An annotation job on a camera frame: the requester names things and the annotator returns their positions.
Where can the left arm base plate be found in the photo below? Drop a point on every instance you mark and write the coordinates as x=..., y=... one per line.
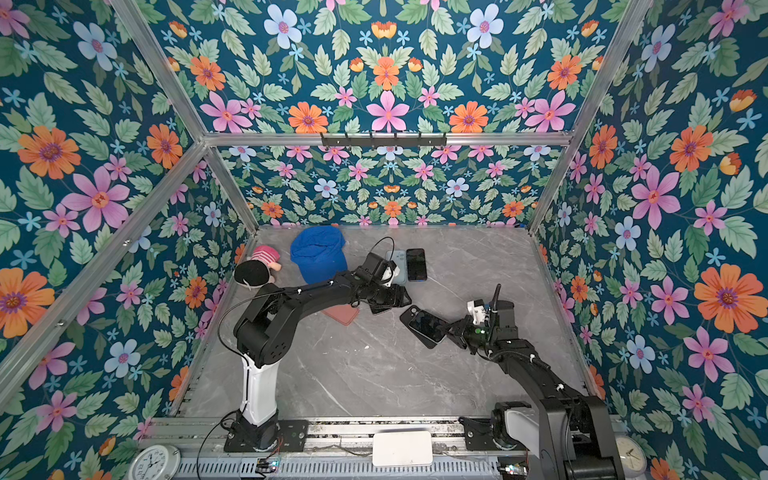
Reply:
x=284, y=435

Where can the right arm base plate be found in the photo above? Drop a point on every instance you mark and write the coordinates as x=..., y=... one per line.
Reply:
x=480, y=435

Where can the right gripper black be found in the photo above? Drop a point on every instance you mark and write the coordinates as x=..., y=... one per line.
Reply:
x=461, y=336

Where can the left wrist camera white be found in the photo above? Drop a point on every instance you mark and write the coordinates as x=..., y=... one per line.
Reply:
x=393, y=275

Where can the black phone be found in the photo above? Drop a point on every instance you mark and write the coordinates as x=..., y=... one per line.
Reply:
x=427, y=327
x=416, y=265

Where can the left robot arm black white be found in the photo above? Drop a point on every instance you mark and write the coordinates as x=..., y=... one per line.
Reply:
x=265, y=332

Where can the pink phone case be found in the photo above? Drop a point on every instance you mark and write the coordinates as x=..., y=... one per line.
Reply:
x=342, y=314

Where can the black phone case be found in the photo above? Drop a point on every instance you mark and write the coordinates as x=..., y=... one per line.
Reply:
x=406, y=315

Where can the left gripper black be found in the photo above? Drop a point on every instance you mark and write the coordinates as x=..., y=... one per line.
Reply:
x=397, y=297

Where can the black phone beside blue case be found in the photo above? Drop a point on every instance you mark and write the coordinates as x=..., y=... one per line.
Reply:
x=416, y=265

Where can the black hook bar on frame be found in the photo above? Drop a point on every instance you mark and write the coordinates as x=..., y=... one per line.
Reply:
x=371, y=140

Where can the white box on rail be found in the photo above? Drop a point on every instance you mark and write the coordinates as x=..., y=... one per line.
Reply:
x=403, y=448

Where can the plush doll pink hat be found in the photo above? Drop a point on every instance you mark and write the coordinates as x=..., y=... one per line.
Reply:
x=259, y=268

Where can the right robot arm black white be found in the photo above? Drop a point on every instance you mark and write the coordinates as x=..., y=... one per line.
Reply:
x=566, y=434

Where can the light blue phone case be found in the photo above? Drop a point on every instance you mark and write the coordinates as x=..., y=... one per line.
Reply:
x=400, y=260

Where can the cream alarm clock right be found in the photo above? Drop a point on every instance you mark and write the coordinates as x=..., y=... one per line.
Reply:
x=632, y=457

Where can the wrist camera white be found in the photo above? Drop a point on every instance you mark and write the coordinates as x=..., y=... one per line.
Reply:
x=393, y=275
x=478, y=312

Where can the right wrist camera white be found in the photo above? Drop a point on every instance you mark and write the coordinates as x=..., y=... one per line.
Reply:
x=478, y=312

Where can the white round clock left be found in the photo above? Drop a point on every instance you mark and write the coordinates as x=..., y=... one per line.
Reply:
x=157, y=462

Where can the blue baseball cap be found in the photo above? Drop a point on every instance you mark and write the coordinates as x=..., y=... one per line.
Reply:
x=318, y=253

